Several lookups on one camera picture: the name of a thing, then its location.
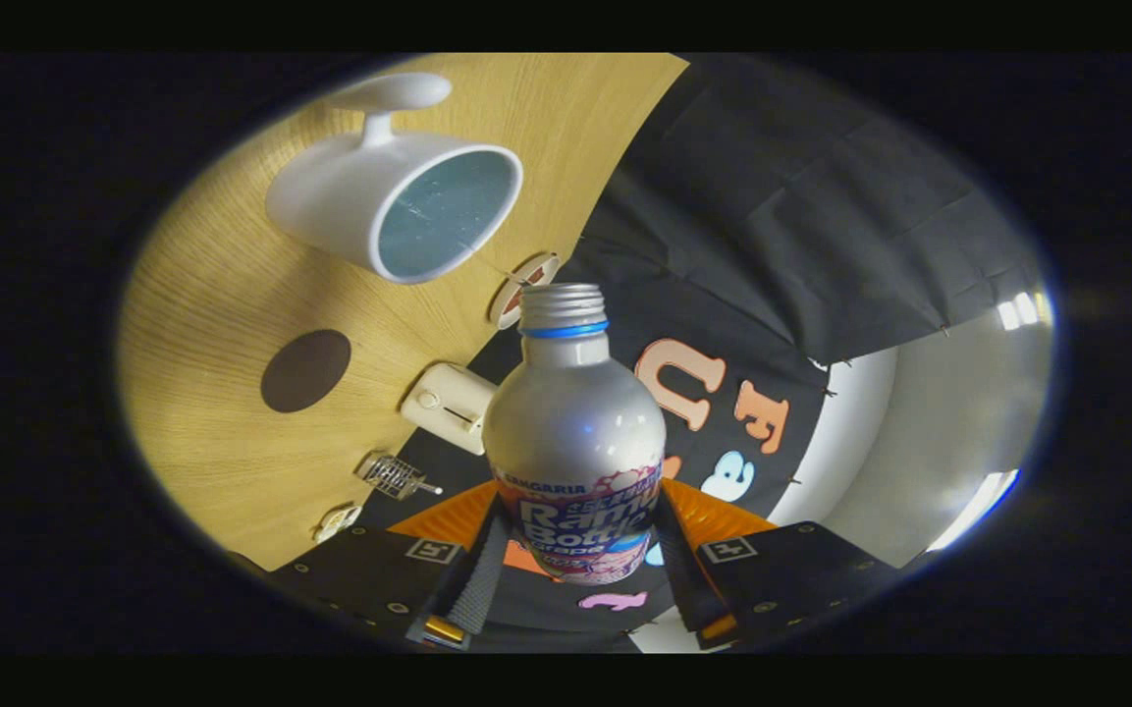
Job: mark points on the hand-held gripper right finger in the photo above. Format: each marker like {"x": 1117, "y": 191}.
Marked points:
{"x": 675, "y": 579}

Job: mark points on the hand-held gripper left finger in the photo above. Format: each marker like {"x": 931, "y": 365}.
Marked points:
{"x": 479, "y": 584}

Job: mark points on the silver juice bottle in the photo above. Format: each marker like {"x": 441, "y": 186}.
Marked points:
{"x": 573, "y": 432}

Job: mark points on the dark brown round coaster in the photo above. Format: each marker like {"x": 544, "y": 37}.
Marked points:
{"x": 305, "y": 371}

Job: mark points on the white cup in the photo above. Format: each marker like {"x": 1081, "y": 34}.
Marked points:
{"x": 330, "y": 196}

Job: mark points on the small white object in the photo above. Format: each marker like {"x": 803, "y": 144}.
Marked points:
{"x": 337, "y": 521}

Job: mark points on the white toaster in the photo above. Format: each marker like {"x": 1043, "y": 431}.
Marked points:
{"x": 453, "y": 403}

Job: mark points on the small plate with food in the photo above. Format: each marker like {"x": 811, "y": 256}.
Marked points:
{"x": 507, "y": 299}

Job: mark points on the long ceiling light panel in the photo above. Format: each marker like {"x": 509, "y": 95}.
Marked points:
{"x": 973, "y": 511}

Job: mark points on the wooden table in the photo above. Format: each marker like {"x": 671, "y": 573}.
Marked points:
{"x": 212, "y": 295}

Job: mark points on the striped ceiling light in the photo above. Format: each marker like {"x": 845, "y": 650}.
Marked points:
{"x": 1017, "y": 310}

